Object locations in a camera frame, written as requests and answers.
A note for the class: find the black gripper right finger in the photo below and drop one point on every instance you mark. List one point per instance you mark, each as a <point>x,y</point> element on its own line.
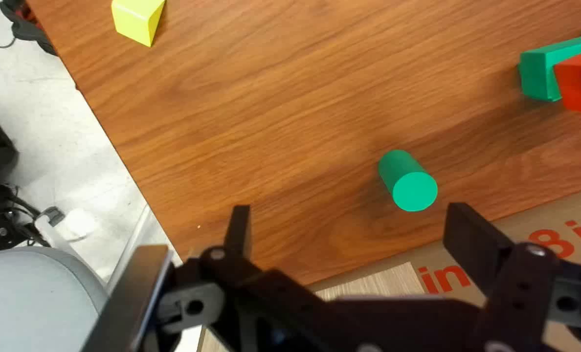
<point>498,261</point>

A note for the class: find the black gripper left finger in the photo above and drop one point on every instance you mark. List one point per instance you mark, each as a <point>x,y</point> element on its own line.
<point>238,287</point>

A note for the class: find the black object with red part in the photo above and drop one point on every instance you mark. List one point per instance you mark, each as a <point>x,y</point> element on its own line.
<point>25,23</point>

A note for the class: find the cardboard box with red print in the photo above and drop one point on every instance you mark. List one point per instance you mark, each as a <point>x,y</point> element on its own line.
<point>567,226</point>

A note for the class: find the green cylinder block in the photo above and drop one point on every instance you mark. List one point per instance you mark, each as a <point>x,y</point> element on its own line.
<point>408,183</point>

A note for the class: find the flat green block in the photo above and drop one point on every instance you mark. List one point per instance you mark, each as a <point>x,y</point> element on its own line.
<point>539,70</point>

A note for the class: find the grey rounded cover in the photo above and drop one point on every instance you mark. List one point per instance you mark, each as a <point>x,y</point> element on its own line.
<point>33,304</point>

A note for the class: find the white paper scrap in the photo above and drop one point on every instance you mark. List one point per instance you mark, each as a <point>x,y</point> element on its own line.
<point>72,226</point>

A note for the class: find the yellow block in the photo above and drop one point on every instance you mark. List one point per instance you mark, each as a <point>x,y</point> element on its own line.
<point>138,19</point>

